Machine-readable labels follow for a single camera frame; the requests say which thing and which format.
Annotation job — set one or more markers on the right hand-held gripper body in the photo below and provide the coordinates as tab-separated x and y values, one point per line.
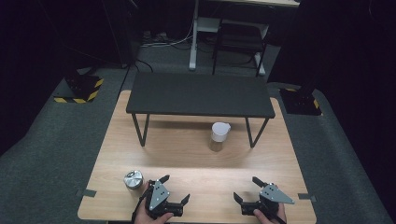
274	194

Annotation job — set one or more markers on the person's right hand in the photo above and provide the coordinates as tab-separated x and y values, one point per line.
275	220

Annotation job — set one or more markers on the grey tape piece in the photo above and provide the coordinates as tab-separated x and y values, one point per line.
88	193
306	197

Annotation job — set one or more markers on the black chair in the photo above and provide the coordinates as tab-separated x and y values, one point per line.
239	37

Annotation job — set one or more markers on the black metal-legged shelf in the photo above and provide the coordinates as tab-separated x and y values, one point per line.
199	93

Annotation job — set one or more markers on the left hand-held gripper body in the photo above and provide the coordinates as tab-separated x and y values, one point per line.
157	194

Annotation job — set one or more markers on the person's left hand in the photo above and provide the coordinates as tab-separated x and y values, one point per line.
143	216

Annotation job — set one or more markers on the silver metal can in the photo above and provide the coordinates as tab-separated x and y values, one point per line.
134	179

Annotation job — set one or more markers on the white desk frame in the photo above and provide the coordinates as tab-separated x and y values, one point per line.
193	37

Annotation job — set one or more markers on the white-lidded glass jar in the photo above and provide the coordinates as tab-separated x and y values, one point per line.
219	132

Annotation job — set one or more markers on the black yellow striped stand base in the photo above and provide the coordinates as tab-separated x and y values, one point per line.
300	102
81	87

